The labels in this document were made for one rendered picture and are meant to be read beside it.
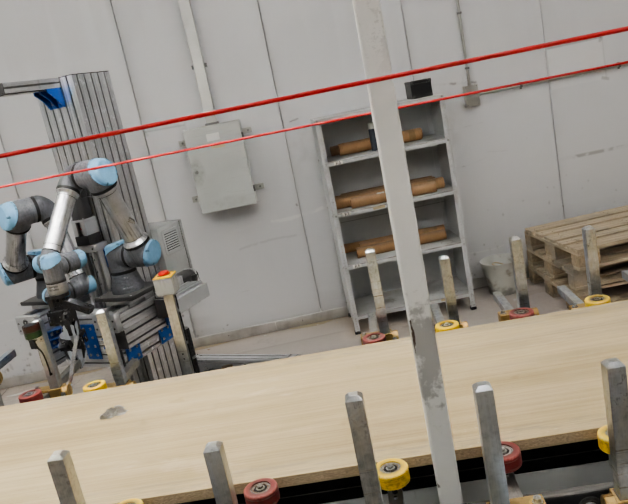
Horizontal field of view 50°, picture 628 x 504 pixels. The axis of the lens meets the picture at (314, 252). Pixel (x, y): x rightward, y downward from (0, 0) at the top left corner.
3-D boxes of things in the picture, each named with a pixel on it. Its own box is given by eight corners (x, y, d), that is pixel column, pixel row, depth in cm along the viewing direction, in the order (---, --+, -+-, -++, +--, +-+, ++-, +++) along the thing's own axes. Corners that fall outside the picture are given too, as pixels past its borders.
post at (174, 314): (193, 403, 258) (164, 292, 247) (205, 401, 257) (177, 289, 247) (190, 409, 253) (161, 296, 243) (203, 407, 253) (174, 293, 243)
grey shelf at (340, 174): (348, 315, 533) (309, 118, 497) (459, 292, 535) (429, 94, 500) (355, 335, 490) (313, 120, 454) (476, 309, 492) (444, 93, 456)
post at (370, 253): (387, 372, 251) (364, 248, 240) (396, 370, 251) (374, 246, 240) (388, 376, 248) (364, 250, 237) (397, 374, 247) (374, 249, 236)
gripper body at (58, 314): (58, 321, 265) (50, 292, 262) (79, 318, 264) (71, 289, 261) (50, 328, 257) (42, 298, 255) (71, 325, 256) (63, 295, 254)
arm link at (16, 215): (36, 282, 329) (41, 210, 290) (4, 293, 321) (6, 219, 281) (25, 264, 334) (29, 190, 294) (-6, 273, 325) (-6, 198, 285)
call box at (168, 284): (162, 293, 249) (157, 273, 247) (180, 290, 248) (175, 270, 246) (157, 299, 242) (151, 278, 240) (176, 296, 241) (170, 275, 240)
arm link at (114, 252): (121, 265, 317) (114, 238, 314) (144, 263, 311) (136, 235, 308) (104, 274, 307) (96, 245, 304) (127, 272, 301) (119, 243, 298)
